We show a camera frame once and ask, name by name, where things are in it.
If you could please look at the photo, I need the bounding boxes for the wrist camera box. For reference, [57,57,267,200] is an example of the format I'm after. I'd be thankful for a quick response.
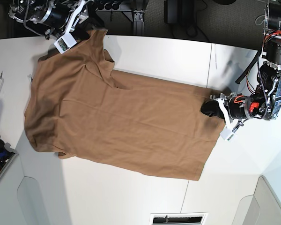
[220,127,238,141]
[54,33,77,54]

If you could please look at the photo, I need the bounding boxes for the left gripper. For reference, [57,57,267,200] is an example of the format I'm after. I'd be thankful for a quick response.
[200,92,268,131]

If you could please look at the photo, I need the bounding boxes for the black power adapter brick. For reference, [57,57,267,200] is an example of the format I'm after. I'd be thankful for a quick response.
[164,0,178,24]

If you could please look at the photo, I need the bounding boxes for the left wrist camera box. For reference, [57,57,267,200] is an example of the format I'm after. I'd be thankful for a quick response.
[220,127,238,141]

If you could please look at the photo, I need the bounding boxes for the tan brown t-shirt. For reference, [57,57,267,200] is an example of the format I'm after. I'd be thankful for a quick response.
[24,30,224,181]

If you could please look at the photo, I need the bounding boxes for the aluminium frame post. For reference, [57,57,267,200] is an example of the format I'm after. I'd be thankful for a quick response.
[133,11,144,36]

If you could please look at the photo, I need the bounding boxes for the white table vent grille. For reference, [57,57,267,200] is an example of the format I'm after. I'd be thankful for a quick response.
[149,212,208,225]

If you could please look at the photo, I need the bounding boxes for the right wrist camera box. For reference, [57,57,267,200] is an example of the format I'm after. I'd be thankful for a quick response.
[54,33,77,54]

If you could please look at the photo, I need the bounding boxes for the grey left table panel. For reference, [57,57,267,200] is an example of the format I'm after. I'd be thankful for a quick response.
[0,155,73,225]

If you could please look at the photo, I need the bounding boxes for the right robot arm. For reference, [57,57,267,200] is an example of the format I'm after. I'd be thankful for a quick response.
[8,0,105,42]

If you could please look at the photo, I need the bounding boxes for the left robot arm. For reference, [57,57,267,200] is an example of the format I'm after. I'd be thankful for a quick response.
[200,0,281,132]

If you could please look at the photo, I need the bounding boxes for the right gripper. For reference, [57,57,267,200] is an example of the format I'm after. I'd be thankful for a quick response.
[41,0,107,42]

